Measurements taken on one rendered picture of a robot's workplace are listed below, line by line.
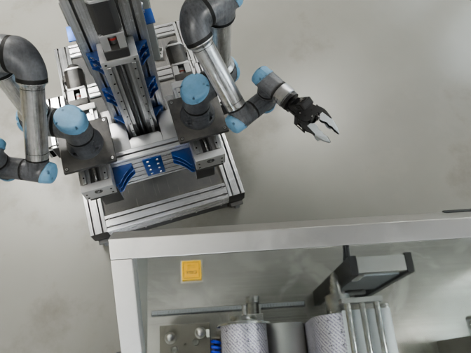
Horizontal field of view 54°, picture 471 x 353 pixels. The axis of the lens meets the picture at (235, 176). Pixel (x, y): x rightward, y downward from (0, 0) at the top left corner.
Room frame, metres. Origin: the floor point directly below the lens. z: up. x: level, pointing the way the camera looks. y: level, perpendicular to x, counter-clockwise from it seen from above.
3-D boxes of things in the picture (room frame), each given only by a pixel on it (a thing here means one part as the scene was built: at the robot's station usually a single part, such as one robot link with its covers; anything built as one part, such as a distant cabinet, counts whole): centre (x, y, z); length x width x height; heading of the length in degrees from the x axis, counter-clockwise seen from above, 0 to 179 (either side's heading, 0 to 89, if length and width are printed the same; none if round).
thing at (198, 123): (1.05, 0.18, 0.87); 0.15 x 0.15 x 0.10
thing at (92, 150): (0.89, 0.64, 0.87); 0.15 x 0.15 x 0.10
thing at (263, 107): (0.95, -0.09, 1.12); 0.11 x 0.08 x 0.11; 135
